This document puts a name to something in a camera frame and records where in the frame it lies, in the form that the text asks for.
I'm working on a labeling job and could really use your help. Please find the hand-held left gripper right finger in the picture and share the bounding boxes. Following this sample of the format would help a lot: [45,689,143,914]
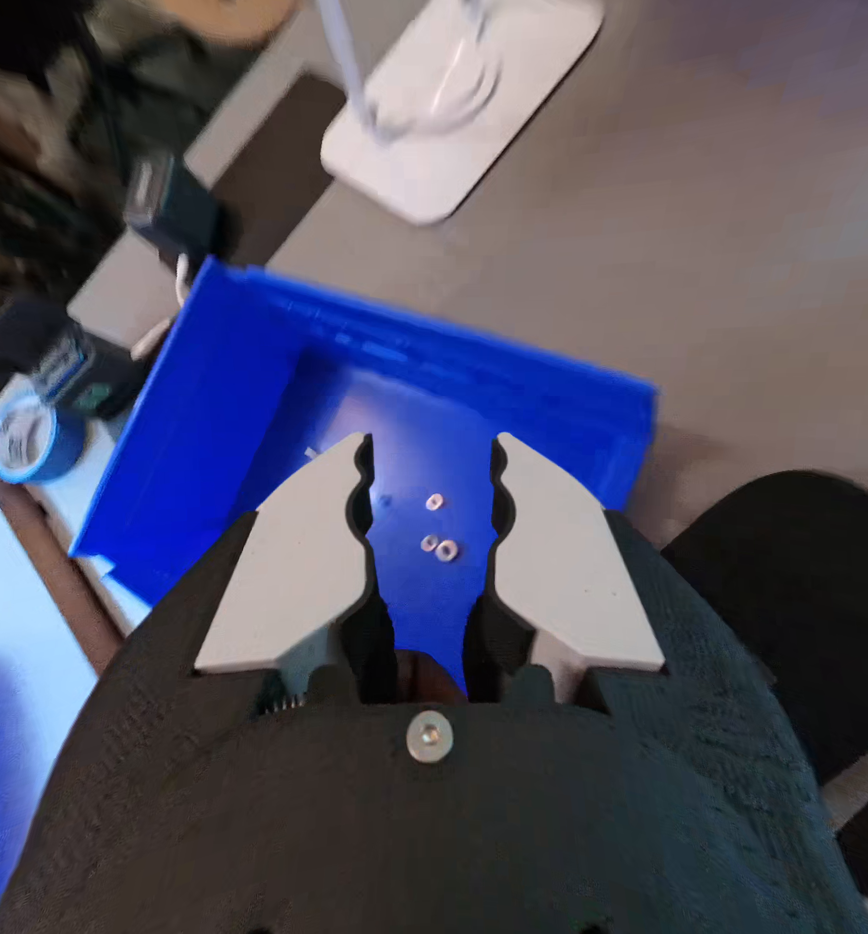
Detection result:
[487,432,667,703]

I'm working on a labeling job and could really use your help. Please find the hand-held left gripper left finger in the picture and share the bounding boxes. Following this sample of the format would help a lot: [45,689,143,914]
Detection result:
[195,432,376,694]

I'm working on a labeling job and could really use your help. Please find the blue plastic bin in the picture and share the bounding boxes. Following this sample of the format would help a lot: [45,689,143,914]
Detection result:
[69,255,659,694]

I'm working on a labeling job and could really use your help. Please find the person's left hand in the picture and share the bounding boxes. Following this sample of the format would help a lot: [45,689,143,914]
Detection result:
[396,648,470,705]

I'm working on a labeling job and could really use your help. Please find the black honeycomb wrist pad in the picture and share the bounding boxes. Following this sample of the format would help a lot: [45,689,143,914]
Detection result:
[660,470,868,787]

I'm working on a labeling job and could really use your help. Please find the blue tape roll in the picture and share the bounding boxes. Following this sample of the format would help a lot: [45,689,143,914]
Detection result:
[0,376,87,485]

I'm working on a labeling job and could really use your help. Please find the black device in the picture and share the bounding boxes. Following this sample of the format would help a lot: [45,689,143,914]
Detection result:
[0,295,144,422]

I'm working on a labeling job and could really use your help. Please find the dark grey box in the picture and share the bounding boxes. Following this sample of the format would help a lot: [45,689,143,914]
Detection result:
[122,152,221,258]

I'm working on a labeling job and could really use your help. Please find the white document stand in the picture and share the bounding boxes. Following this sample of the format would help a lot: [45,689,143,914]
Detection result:
[316,0,607,226]

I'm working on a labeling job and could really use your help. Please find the instruction sign board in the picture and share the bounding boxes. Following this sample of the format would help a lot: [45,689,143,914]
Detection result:
[160,0,300,48]

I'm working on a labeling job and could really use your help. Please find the white cable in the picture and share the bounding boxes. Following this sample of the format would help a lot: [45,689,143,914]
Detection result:
[130,251,196,360]

